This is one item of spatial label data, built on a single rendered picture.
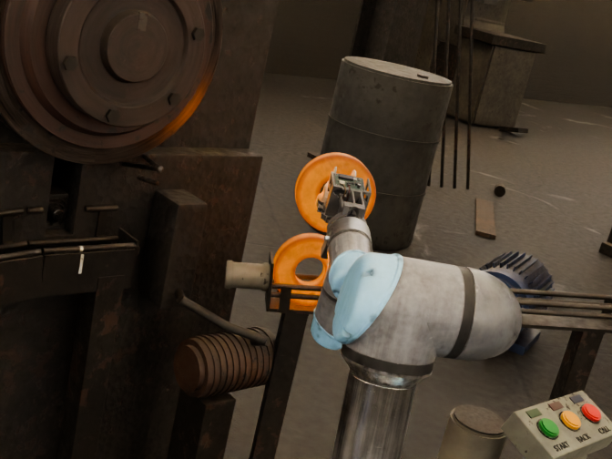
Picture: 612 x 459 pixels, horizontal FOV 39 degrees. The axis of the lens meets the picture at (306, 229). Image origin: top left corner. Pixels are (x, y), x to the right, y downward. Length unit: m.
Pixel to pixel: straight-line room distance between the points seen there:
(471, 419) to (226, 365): 0.51
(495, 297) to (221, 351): 0.86
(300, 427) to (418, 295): 1.65
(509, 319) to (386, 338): 0.16
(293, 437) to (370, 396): 1.53
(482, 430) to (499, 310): 0.74
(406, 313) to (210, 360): 0.82
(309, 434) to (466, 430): 0.92
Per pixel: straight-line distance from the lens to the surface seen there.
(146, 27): 1.50
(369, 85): 4.18
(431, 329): 1.03
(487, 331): 1.05
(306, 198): 1.64
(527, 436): 1.65
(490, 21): 9.85
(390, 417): 1.07
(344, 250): 1.37
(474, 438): 1.77
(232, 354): 1.80
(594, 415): 1.79
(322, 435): 2.62
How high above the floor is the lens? 1.32
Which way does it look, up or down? 17 degrees down
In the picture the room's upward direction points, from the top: 13 degrees clockwise
